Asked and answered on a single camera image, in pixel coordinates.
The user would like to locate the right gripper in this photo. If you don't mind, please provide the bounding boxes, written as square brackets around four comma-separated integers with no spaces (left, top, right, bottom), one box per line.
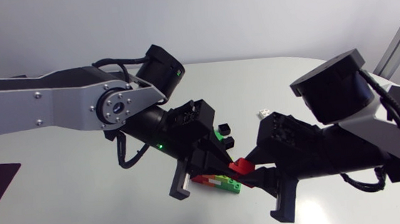
[237,121,391,224]

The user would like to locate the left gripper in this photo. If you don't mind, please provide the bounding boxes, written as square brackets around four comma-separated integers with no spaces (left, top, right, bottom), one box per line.
[164,122,245,202]

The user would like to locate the red toy brick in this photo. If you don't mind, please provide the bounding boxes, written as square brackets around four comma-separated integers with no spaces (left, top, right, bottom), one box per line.
[227,156,257,178]

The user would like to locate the green toy brick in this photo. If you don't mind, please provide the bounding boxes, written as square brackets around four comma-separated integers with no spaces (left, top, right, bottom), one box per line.
[213,128,225,143]
[214,173,244,197]

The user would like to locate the orange toy brick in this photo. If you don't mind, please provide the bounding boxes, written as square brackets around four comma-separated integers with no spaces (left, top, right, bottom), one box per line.
[190,173,225,190]

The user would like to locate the white toy brick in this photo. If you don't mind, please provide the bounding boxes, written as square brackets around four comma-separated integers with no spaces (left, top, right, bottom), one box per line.
[256,108,272,120]

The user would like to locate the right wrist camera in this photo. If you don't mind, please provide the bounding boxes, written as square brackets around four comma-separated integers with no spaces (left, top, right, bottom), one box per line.
[253,108,324,158]

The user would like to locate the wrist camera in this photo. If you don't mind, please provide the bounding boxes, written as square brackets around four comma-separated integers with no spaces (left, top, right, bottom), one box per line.
[164,97,220,145]
[253,108,324,158]

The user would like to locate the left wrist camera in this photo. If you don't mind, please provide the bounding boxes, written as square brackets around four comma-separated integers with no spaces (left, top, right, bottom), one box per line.
[164,97,220,145]

